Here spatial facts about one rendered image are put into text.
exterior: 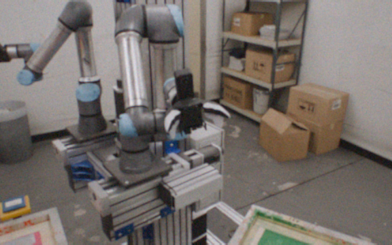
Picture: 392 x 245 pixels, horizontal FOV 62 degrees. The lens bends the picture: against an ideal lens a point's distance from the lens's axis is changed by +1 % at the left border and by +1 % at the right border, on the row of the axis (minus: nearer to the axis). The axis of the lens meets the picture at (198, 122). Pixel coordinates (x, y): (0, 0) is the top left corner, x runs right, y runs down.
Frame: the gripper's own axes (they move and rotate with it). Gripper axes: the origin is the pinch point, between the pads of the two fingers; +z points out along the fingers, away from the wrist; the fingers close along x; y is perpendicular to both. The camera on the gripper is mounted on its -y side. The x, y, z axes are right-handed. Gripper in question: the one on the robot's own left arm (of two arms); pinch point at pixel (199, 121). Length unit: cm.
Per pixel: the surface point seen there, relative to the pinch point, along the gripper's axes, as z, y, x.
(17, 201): -85, 60, 81
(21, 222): -65, 59, 74
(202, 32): -447, 57, -112
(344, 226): -123, 188, -138
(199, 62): -450, 105, -101
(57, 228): -57, 61, 58
